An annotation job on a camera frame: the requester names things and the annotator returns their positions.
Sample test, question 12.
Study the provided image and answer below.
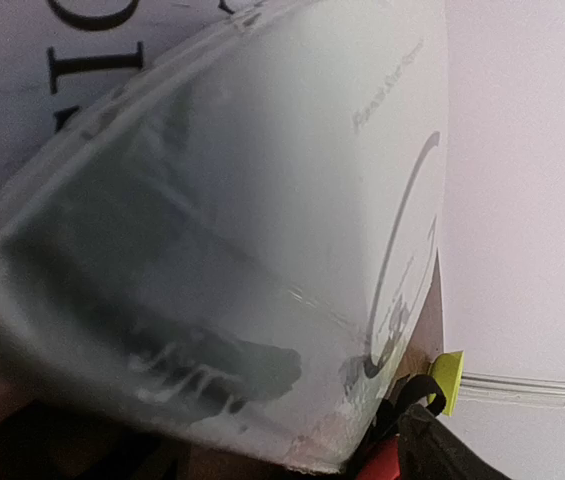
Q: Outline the white floral book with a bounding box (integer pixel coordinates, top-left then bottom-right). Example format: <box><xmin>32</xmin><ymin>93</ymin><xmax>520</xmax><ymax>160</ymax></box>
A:
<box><xmin>0</xmin><ymin>1</ymin><xmax>250</xmax><ymax>188</ymax></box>

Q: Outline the right aluminium frame post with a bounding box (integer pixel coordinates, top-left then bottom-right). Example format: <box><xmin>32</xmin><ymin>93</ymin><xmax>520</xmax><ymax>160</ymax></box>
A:
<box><xmin>459</xmin><ymin>373</ymin><xmax>565</xmax><ymax>408</ymax></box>

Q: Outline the yellow-green plastic bowl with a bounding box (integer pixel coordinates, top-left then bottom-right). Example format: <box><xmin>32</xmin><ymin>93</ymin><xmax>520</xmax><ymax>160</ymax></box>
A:
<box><xmin>427</xmin><ymin>351</ymin><xmax>464</xmax><ymax>417</ymax></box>

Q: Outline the grey book with black logo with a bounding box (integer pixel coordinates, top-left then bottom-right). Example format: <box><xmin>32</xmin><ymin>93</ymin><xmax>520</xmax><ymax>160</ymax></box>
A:
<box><xmin>0</xmin><ymin>1</ymin><xmax>448</xmax><ymax>473</ymax></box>

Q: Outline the red backpack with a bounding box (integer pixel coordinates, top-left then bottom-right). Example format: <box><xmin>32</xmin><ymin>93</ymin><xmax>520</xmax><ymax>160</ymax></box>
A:
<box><xmin>343</xmin><ymin>374</ymin><xmax>506</xmax><ymax>479</ymax></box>

